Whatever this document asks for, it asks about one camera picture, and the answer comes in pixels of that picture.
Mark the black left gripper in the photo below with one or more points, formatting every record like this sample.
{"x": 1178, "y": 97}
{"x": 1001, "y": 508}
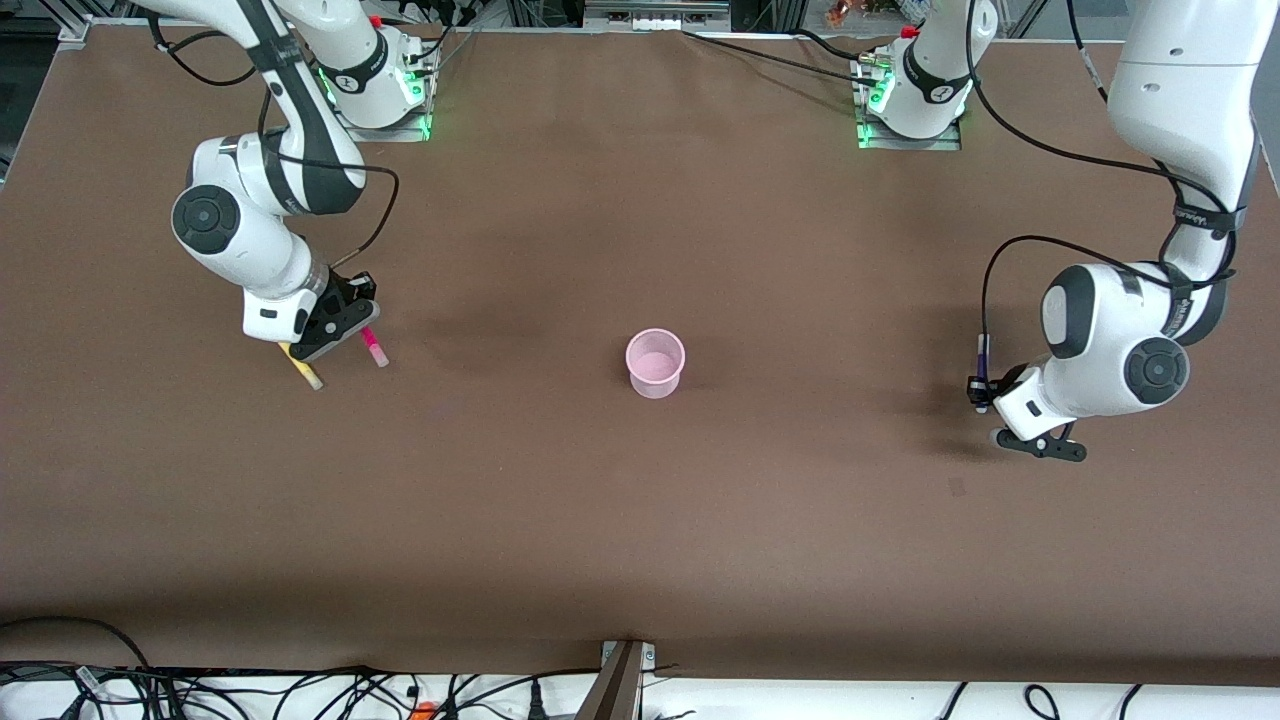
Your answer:
{"x": 1002, "y": 384}

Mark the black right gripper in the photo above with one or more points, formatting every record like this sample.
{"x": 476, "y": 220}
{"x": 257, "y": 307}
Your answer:
{"x": 348, "y": 292}

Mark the purple marker pen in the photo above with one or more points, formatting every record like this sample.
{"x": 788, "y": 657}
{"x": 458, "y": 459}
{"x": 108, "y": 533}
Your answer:
{"x": 984, "y": 355}

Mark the pink marker pen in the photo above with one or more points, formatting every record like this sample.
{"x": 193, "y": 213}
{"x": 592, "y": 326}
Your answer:
{"x": 376, "y": 350}

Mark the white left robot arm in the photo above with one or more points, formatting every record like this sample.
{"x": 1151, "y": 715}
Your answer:
{"x": 1100, "y": 330}

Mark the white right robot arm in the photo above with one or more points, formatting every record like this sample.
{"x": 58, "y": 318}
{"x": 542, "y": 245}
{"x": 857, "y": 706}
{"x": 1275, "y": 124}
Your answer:
{"x": 240, "y": 230}

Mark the yellow marker pen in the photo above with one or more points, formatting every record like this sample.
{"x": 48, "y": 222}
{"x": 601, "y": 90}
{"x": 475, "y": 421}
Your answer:
{"x": 308, "y": 375}

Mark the pink plastic cup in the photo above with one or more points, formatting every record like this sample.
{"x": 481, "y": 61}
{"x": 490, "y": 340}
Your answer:
{"x": 655, "y": 370}

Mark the copper coloured device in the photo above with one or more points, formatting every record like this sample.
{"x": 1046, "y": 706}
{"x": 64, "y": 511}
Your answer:
{"x": 850, "y": 12}

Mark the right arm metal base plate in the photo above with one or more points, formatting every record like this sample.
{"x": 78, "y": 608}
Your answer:
{"x": 380, "y": 133}

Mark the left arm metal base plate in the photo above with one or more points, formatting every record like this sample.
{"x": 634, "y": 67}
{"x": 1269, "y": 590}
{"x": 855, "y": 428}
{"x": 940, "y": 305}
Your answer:
{"x": 910, "y": 143}

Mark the metal corner bracket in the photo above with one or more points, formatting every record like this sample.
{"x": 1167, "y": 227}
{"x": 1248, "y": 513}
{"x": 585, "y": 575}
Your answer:
{"x": 75, "y": 30}

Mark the metal table edge bracket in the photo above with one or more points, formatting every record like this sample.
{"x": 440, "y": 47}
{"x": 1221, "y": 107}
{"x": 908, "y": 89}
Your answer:
{"x": 648, "y": 655}

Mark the dark aluminium post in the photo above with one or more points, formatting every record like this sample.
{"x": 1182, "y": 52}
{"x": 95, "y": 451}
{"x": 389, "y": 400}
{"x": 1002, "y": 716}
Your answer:
{"x": 612, "y": 690}

